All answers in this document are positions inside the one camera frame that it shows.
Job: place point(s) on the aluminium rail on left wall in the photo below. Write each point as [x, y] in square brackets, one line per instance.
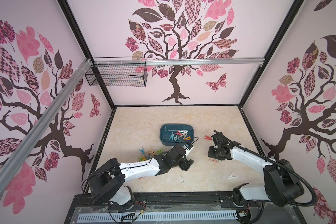
[14, 162]

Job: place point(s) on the white slotted cable duct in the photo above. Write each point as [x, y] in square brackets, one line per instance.
[126, 217]

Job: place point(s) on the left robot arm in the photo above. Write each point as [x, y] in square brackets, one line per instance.
[107, 182]

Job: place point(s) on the teal plastic storage box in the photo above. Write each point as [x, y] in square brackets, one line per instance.
[167, 129]

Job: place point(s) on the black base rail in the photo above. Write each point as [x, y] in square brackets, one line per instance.
[222, 199]

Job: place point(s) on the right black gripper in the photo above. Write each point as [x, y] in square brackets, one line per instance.
[218, 140]

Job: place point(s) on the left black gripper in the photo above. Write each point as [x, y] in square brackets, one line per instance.
[186, 164]

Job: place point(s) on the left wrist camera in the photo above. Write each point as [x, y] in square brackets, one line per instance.
[188, 146]

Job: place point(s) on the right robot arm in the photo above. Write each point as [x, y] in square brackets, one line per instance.
[280, 186]

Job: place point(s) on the black wire mesh basket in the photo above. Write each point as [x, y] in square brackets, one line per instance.
[118, 72]

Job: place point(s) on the pink clothespin right pile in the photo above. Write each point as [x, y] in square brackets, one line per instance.
[212, 160]

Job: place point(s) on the aluminium rail on wall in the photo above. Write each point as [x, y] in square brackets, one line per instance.
[14, 162]
[251, 60]

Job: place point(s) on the beige clothespin left pile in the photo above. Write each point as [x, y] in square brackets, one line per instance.
[151, 151]

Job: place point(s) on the aluminium rail on back wall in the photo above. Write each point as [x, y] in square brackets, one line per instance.
[251, 60]

